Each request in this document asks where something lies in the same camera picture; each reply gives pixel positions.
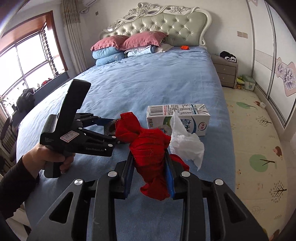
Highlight red cloth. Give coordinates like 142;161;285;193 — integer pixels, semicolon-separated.
115;112;185;201

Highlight black foam square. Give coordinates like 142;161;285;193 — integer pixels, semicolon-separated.
103;118;119;136

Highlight black sleeved left forearm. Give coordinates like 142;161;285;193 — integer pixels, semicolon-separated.
0;157;40;220

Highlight person's left hand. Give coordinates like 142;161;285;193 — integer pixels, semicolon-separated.
22;144;75;179

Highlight blue folded quilt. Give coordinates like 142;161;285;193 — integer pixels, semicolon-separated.
92;47;125;66

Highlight white milk carton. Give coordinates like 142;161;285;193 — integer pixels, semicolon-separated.
147;104;210;136

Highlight cartoon play mat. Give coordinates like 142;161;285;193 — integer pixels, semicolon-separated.
223;87;288;240

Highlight left pink pillow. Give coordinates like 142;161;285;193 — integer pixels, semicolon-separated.
90;35;129;52

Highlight pink pillow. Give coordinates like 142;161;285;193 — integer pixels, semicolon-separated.
120;31;167;51
90;35;129;52

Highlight light blue folded blanket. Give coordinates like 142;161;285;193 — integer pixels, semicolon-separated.
124;45;156;57

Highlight right pink pillow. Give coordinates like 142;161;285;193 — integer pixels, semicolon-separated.
120;31;167;51

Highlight blue bed sheet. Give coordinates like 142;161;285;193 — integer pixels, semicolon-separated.
16;47;235;240

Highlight beige curtain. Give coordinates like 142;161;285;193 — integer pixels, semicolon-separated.
61;0;87;74

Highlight white air conditioner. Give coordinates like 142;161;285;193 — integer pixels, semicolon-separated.
78;0;97;14

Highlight small orange object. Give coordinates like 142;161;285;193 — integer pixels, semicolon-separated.
181;46;190;50

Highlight green white storage box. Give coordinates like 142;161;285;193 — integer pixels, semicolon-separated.
242;75;256;91

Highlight grey nightstand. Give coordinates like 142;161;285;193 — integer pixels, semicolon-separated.
211;54;238;88

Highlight green tufted headboard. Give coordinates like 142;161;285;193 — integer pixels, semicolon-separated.
100;3;212;48

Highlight black clothes on nightstand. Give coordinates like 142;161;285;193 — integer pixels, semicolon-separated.
220;51;237;63

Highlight white sliding wardrobe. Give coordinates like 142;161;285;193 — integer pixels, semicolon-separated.
247;1;295;127

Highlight window with wooden frame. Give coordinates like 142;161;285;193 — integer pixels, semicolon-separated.
1;11;68;116

